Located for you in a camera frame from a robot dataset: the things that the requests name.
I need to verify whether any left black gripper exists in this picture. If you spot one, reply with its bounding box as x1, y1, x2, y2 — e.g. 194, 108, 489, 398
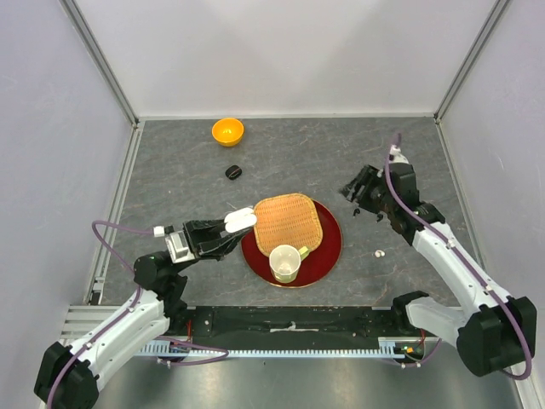
173, 214, 252, 274

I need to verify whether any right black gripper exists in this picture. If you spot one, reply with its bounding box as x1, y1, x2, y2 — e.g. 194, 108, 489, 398
340, 164, 397, 216

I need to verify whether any white earbud charging case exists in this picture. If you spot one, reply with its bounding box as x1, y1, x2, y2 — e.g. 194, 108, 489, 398
223, 207, 257, 233

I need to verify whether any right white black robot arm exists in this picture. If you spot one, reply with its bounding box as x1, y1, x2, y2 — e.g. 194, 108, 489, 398
339, 162, 537, 380

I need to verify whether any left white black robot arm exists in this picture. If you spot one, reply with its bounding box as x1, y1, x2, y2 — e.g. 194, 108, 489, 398
34, 207, 257, 408

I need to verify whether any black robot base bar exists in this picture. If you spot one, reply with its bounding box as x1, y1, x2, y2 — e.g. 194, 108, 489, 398
169, 306, 419, 338

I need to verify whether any black earbud charging case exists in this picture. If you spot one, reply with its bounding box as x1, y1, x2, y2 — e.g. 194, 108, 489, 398
225, 164, 242, 181

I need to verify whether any woven bamboo tray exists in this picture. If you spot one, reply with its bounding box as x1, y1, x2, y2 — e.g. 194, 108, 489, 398
254, 193, 324, 256

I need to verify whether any cream mug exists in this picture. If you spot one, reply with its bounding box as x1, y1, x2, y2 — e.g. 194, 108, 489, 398
268, 245, 310, 284

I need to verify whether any red round plate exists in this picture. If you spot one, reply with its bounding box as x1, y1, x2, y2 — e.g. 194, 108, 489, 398
241, 200, 342, 288

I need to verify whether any orange bowl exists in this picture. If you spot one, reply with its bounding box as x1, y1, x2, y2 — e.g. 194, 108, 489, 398
211, 118, 244, 147

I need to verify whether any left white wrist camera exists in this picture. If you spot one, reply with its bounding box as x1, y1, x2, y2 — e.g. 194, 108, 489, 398
152, 226, 192, 263

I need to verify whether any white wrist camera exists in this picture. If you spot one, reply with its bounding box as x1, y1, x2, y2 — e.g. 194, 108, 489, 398
152, 226, 192, 263
387, 144, 410, 166

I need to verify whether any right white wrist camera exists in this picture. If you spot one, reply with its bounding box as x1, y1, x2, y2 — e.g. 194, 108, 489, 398
387, 144, 410, 166

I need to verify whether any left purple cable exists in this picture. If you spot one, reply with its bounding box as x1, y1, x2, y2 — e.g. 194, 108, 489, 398
46, 220, 231, 408

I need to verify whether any white slotted cable duct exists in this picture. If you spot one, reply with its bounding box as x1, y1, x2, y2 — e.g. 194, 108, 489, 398
135, 339, 405, 360

